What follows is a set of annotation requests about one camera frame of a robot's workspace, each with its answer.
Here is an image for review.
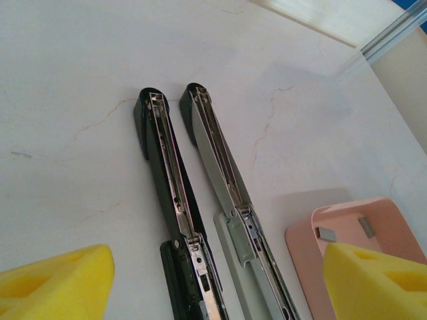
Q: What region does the aluminium frame post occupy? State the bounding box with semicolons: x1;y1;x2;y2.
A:
362;0;427;63

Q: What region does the pink plastic tray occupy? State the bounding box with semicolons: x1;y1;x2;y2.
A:
285;197;427;320

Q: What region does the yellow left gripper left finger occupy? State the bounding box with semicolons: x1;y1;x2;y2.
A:
0;244;116;320

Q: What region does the silver staple strip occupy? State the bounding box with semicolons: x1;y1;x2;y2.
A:
356;217;377;239
315;227;338;243

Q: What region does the grey and black stapler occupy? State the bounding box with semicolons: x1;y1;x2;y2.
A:
179;82;301;320

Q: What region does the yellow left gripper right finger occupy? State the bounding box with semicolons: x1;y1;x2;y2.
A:
322;242;427;320

